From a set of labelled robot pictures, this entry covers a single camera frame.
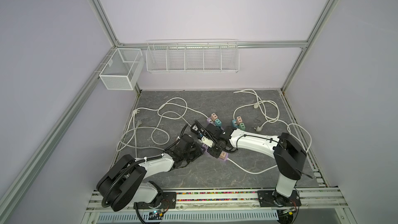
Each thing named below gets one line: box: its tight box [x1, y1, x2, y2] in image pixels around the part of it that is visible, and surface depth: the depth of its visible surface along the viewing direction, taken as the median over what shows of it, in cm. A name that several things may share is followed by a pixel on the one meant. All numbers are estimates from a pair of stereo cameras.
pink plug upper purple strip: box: [210, 113, 219, 122], surface depth 98 cm
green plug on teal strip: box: [238, 122, 247, 132], surface depth 95 cm
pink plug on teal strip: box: [236, 116, 243, 125], surface depth 98 cm
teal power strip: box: [231, 119, 240, 129], surface depth 101 cm
